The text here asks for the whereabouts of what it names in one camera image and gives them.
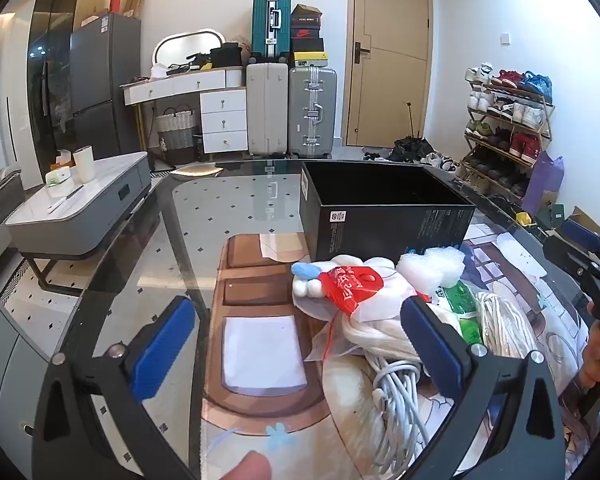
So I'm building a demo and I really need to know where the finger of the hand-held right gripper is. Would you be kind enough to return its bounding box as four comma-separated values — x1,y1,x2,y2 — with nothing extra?
561,218,600,267
542,235,589,281

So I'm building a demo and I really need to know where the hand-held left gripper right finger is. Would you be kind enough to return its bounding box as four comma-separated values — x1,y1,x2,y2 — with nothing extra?
400,294,568,480

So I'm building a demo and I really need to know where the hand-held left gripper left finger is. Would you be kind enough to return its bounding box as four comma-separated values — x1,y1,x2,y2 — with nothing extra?
30,295,198,480

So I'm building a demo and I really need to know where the large green medicine packet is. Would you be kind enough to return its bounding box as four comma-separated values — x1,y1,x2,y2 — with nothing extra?
432,280,478,313

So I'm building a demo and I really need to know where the white cable coil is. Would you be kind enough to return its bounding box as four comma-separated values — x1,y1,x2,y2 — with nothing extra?
370,355,433,466

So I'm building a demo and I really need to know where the bag of cream laces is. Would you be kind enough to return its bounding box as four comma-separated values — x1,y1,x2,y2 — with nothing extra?
472,290,543,361

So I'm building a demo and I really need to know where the white foam wrap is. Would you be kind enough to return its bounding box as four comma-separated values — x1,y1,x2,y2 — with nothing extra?
396,247,467,293

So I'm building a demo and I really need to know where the red plastic bag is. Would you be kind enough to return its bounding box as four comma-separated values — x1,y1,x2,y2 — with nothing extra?
307,266,385,363

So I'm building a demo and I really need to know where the black cardboard box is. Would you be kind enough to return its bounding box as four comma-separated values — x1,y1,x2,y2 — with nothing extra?
300,160,476,265

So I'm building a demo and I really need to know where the person's right hand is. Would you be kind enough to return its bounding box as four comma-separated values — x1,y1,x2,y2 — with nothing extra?
579,299,600,392

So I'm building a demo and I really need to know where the person's left hand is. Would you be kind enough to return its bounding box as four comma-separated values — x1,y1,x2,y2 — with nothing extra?
215,450,272,480

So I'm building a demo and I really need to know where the open cardboard box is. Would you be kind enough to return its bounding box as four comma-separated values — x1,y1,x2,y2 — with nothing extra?
555,205,600,241

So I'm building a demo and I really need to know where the dark green box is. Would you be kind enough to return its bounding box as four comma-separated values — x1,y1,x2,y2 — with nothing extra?
535,202,566,231

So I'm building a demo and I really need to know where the purple bag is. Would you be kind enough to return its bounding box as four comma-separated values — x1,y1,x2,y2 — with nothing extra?
522,150,565,216

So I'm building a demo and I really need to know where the black trash basket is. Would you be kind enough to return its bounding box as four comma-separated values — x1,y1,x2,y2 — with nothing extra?
485,192,533,226

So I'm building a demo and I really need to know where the shoe rack with shoes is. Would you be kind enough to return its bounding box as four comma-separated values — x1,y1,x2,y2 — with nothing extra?
464,62,555,198

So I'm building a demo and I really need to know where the wooden shoe rack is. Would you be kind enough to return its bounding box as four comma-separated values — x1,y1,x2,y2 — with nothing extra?
462,62,556,201

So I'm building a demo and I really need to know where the printed desk mat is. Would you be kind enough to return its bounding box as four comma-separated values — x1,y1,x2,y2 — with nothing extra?
202,232,588,480

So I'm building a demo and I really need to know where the grey cabinet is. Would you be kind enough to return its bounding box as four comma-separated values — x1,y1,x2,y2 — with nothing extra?
0,275,56,466

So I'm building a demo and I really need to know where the scattered sneakers pile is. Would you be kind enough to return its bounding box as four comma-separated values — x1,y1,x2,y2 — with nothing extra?
362,146,461,173

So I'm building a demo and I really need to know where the grey coffee table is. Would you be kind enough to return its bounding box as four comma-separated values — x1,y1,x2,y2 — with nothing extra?
5,152,153,296

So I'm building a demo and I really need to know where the white pen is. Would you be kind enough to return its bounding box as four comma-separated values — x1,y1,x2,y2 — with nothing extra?
47,185,85,213

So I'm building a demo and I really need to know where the black umbrella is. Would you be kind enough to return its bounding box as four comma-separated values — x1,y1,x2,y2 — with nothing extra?
387,102,423,163

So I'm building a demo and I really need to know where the green white tissue box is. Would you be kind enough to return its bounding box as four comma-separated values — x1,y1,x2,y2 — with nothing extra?
44,167,73,198

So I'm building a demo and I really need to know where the white cup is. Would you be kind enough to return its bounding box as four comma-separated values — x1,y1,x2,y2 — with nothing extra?
72,146,97,182

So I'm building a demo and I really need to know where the grey woven basket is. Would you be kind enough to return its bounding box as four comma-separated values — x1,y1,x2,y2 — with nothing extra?
154,105,197,165

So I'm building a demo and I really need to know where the white dressing table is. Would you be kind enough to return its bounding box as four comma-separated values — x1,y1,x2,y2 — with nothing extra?
120,67,248,156

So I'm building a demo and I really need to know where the tan wooden door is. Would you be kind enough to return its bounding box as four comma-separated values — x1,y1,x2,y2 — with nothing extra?
345,0,433,148

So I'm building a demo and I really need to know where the beige suitcase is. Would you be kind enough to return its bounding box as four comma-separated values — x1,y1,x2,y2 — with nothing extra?
246,62,289,156

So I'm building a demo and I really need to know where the silver suitcase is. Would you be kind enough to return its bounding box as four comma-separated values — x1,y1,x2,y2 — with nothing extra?
288,66,338,158

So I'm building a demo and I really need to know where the grey refrigerator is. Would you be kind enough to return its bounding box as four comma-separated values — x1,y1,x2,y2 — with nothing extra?
70,12,143,161

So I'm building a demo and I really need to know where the black bag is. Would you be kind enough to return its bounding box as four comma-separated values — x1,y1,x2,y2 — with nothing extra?
210,42,243,68

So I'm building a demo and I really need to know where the oval vanity mirror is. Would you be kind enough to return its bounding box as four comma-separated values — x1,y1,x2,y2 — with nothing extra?
152,30,226,68

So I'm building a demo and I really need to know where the dark glass cabinet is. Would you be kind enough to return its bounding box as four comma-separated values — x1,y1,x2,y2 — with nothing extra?
27,0,111,181

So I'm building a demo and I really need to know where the black yellow shoe box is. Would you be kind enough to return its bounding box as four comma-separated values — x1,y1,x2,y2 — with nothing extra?
290,51,328,68

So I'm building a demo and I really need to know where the flat cardboard box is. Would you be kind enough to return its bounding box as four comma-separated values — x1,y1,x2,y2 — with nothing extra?
80,10,112,28

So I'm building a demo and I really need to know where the teal suitcase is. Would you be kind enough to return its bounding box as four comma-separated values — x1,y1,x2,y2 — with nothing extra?
252,0,292,61

